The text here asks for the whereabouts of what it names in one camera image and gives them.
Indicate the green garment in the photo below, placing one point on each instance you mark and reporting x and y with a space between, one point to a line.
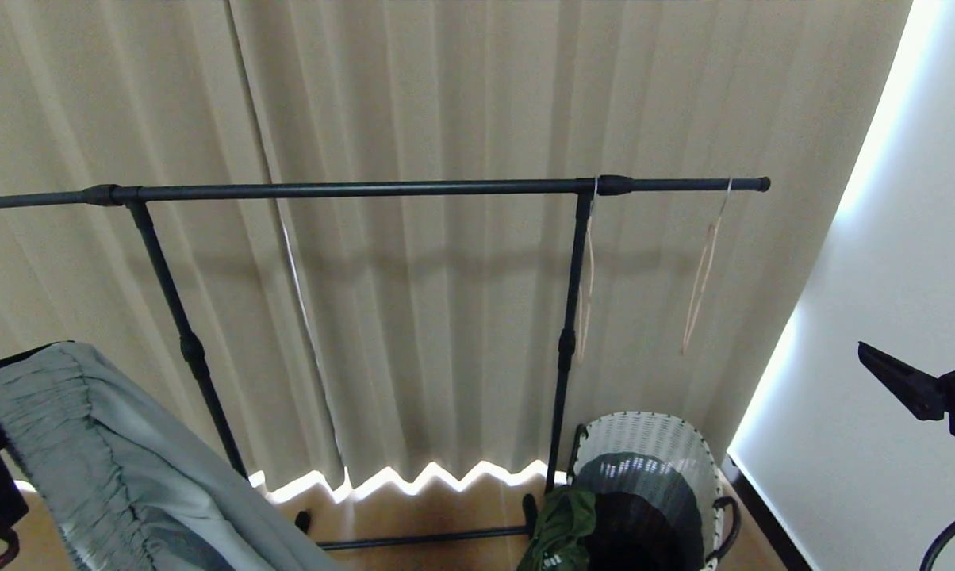
561 531

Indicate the beige curtain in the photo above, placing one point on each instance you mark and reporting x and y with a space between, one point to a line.
446 95

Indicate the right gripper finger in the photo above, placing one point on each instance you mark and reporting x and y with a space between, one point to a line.
910 388

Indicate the black clothes rack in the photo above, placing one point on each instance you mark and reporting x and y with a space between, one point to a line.
366 190

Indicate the white laundry basket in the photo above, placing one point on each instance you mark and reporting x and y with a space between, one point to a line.
644 436

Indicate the pink clothes hanger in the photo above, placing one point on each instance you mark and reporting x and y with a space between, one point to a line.
590 277
703 274

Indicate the pale grey shorts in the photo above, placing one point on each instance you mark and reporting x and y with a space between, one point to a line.
89 460

